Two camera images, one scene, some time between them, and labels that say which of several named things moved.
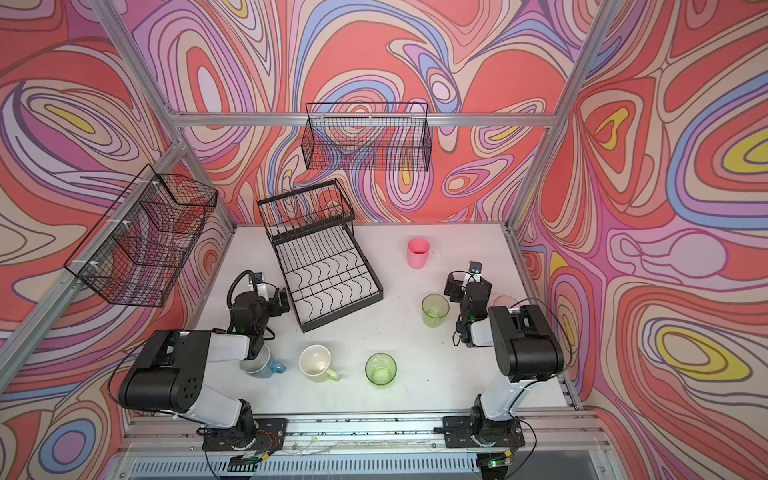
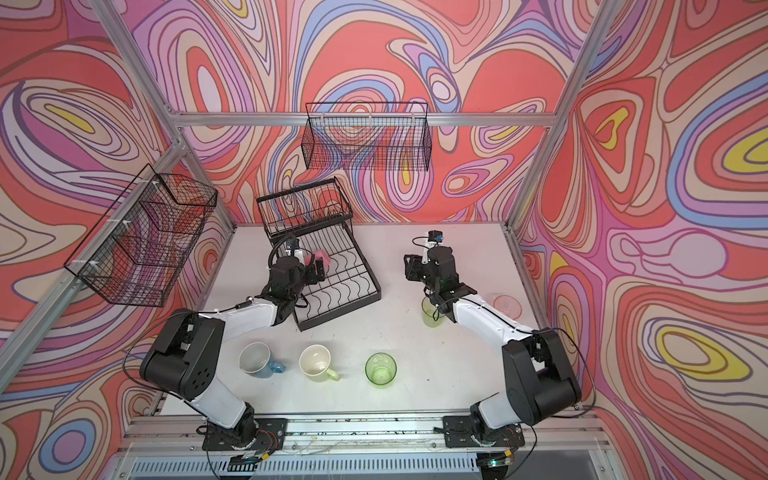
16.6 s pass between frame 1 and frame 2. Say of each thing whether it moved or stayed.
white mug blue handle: stayed
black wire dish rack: stayed
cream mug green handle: stayed
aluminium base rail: stayed
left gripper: moved
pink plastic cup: moved
